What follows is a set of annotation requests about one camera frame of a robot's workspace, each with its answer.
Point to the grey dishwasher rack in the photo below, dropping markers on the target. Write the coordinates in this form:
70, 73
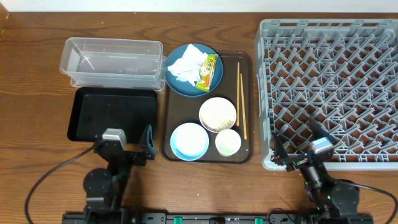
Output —
340, 72

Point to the yellow green snack wrapper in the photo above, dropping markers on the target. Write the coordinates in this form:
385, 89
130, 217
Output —
206, 73

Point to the dark brown serving tray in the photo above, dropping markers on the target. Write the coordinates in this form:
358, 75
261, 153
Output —
181, 109

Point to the light blue bowl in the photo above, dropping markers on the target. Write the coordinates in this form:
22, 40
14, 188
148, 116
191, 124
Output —
189, 141

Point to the white tissue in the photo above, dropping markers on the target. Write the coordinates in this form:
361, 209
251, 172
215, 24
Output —
186, 68

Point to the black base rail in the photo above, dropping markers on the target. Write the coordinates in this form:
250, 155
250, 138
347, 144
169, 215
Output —
274, 218

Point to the black waste tray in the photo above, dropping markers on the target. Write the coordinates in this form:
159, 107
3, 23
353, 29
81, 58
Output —
96, 109

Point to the left wooden chopstick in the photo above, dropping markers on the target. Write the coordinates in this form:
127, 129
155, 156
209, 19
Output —
237, 93

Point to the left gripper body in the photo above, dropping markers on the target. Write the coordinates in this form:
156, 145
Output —
132, 162

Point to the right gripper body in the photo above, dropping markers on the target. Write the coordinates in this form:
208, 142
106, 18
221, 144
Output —
300, 160

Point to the white cup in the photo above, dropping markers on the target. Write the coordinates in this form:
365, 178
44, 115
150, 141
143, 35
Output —
228, 142

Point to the dark blue plate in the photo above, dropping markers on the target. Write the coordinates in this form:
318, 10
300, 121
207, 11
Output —
185, 88

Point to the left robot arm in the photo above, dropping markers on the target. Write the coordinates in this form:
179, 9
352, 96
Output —
105, 187

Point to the wooden chopstick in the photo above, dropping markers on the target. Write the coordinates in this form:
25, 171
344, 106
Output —
237, 93
243, 107

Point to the clear plastic bin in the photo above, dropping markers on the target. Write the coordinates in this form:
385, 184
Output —
114, 63

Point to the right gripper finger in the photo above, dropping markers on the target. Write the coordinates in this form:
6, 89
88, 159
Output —
281, 157
318, 132

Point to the right wooden chopstick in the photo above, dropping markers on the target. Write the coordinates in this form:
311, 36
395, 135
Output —
243, 107

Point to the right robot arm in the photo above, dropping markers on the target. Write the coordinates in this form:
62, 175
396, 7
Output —
336, 199

